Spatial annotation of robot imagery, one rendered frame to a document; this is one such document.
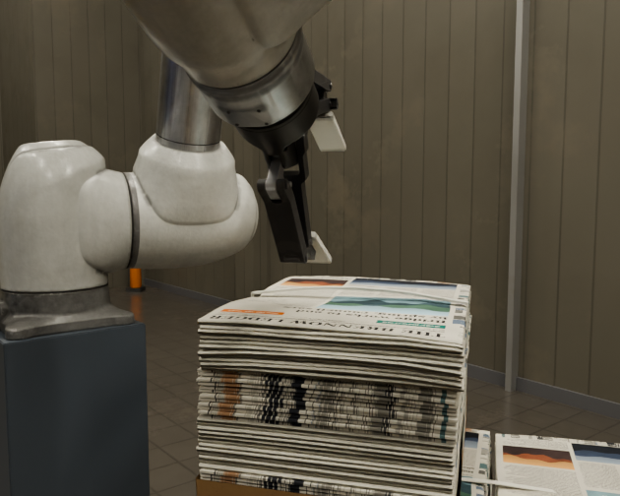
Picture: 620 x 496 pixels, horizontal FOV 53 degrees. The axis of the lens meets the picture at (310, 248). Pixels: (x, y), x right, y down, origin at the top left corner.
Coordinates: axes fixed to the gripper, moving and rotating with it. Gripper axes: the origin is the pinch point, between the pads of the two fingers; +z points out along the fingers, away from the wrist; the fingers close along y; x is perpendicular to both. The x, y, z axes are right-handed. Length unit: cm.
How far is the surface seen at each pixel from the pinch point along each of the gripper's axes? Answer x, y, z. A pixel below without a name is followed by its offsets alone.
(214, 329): -11.0, 14.8, 2.2
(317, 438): 0.4, 24.4, 8.1
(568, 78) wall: 52, -194, 246
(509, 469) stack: 20.6, 23.7, 33.9
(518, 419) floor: 31, -17, 294
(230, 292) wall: -236, -138, 496
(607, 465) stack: 33, 21, 38
